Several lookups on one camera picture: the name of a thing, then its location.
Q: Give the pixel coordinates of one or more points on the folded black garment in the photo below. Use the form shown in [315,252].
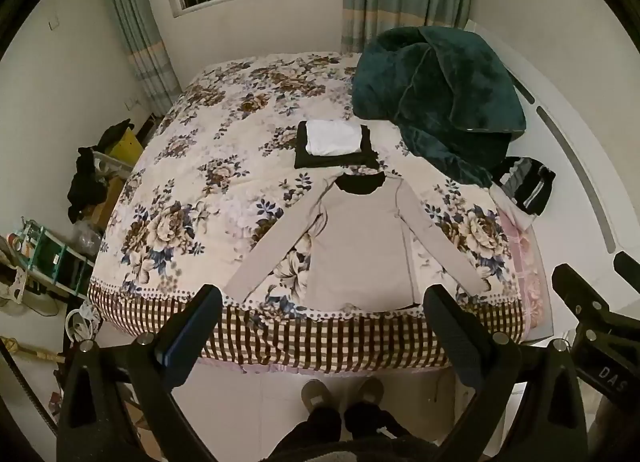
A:
[305,158]

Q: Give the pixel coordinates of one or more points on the beige long-sleeve shirt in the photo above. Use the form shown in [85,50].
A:
[360,247]

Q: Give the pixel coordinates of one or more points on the black white striped garment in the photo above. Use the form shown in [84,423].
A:
[530,184]

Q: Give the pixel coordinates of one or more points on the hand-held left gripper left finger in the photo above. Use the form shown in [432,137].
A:
[176,348]

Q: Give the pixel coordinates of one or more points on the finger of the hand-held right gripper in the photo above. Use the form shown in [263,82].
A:
[582,292]
[629,264]

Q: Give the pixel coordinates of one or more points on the clear plastic bag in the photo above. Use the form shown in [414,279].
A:
[89,238]

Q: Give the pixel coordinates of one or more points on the cardboard box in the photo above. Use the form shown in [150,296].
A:
[102,199]

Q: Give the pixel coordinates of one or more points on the dark green plush blanket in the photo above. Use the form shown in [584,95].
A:
[440,92]

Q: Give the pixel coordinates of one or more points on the person's right leg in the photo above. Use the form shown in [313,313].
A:
[372,419]

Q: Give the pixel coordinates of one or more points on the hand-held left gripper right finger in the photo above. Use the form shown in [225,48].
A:
[457,342]

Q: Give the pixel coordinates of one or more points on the folded white garment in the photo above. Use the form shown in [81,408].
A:
[332,137]

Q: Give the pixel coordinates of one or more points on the white bed headboard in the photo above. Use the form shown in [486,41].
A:
[575,142]

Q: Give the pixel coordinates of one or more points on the wall socket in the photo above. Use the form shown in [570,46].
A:
[132,103]

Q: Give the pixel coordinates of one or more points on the person's left shoe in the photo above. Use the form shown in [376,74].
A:
[317,394]

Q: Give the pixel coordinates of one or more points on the pink patterned blanket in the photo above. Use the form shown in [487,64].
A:
[525,262]

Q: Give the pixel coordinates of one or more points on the floral bed blanket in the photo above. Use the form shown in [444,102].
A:
[200,192]

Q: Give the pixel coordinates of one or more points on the person's shoe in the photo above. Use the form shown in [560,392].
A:
[367,392]
[317,394]

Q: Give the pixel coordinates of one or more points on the green storage shelf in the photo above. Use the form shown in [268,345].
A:
[55,257]

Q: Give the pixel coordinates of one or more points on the wooden broom stick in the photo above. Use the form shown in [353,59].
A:
[35,351]

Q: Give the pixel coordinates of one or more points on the person's right shoe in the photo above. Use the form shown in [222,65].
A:
[367,392]

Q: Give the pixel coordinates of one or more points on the person's leg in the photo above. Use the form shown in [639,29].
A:
[372,419]
[315,424]

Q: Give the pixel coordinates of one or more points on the person's left leg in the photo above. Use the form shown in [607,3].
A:
[315,424]

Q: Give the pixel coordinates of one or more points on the yellow box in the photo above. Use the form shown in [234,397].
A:
[127,150]

